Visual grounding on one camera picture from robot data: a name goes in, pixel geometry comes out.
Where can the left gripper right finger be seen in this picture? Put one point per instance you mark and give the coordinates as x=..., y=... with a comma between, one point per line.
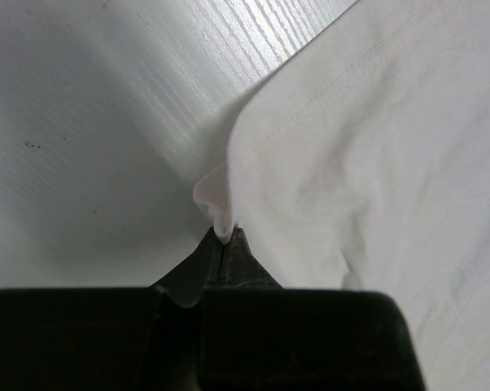
x=239, y=269

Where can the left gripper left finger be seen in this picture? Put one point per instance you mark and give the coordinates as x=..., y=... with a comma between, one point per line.
x=185, y=283

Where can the white green-sleeved t-shirt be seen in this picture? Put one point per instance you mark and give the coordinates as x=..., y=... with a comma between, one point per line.
x=365, y=163

